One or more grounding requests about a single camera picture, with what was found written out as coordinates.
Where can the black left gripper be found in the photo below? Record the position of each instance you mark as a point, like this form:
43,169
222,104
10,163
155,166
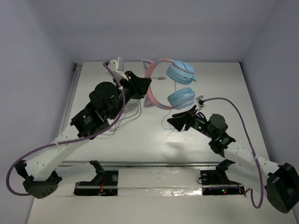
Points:
135,84

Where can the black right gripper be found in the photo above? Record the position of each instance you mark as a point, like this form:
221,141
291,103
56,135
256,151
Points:
180,119

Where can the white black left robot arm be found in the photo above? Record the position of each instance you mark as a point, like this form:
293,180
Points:
39,173

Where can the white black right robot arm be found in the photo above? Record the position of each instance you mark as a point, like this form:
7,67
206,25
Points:
278,183

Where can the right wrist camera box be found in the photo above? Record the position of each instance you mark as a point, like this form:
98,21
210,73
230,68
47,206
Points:
200,100

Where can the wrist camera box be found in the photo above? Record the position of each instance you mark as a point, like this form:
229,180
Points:
200,100
117,67

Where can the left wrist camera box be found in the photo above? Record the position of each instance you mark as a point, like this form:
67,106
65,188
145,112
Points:
117,67

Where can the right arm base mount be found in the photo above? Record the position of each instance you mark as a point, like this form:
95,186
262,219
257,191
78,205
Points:
216,183

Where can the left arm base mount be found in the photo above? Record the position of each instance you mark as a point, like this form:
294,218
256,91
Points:
104,183

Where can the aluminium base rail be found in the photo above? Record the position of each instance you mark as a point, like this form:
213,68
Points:
157,164

